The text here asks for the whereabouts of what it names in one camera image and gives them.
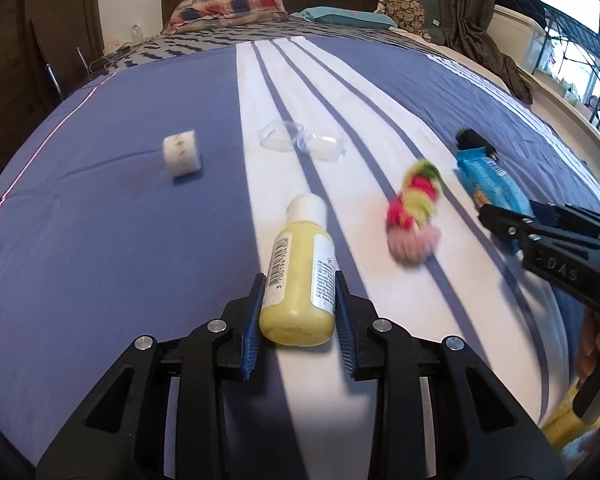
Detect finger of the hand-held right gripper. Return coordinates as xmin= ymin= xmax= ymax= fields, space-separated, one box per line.
xmin=479 ymin=203 xmax=537 ymax=257
xmin=530 ymin=201 xmax=600 ymax=242

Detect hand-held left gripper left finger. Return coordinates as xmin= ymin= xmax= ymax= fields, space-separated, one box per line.
xmin=36 ymin=272 xmax=268 ymax=480

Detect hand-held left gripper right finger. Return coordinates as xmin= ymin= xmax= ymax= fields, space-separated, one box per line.
xmin=334 ymin=270 xmax=566 ymax=480

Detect blue snack packet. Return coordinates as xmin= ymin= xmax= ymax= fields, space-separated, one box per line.
xmin=454 ymin=147 xmax=534 ymax=256

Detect yellow bottle with white cap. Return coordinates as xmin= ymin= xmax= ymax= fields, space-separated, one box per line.
xmin=258 ymin=194 xmax=337 ymax=347

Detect person's right hand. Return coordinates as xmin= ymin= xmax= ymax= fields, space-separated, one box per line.
xmin=575 ymin=306 xmax=600 ymax=385

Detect brown cloth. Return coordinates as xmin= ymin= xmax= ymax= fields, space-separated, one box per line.
xmin=455 ymin=10 xmax=534 ymax=107

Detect blue white striped bedspread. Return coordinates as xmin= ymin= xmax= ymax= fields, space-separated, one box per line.
xmin=0 ymin=35 xmax=600 ymax=480

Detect white storage box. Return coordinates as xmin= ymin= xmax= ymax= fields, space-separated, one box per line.
xmin=490 ymin=5 xmax=552 ymax=74

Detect white tape roll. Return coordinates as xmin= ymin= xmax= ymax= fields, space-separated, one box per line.
xmin=162 ymin=131 xmax=202 ymax=179

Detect black metal rack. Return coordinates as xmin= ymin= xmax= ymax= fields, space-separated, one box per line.
xmin=542 ymin=0 xmax=600 ymax=127

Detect clear plastic blister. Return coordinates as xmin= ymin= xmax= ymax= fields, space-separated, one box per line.
xmin=259 ymin=120 xmax=347 ymax=162

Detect dark green cushion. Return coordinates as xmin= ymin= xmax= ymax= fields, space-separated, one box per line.
xmin=420 ymin=0 xmax=449 ymax=44

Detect wood slice print cushion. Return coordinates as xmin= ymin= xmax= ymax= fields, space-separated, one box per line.
xmin=384 ymin=0 xmax=441 ymax=41

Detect teal pillow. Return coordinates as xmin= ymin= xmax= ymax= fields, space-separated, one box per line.
xmin=291 ymin=6 xmax=399 ymax=30

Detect zebra patterned blanket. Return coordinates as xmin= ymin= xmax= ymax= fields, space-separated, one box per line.
xmin=87 ymin=20 xmax=431 ymax=74

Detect plaid pillow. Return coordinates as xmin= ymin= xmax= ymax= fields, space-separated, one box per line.
xmin=162 ymin=0 xmax=289 ymax=36

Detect dark wooden wardrobe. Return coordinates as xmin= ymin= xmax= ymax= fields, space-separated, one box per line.
xmin=0 ymin=0 xmax=103 ymax=161

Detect braided rope toy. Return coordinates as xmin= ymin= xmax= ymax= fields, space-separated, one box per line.
xmin=386 ymin=158 xmax=443 ymax=265

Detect metal frame chair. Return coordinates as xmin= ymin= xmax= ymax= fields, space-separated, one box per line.
xmin=30 ymin=19 xmax=88 ymax=97

